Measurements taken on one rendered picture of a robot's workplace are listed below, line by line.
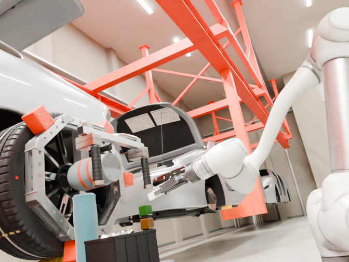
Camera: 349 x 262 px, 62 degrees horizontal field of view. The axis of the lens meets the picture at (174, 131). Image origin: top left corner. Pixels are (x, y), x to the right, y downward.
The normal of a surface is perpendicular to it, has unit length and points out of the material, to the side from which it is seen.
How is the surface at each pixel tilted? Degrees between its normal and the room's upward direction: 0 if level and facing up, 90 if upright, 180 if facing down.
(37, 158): 90
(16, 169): 90
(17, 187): 90
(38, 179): 90
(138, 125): 142
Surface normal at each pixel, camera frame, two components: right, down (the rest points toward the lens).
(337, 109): -0.75, -0.26
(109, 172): 0.87, -0.29
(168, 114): -0.16, 0.62
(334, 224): -0.97, 0.14
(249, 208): -0.46, -0.20
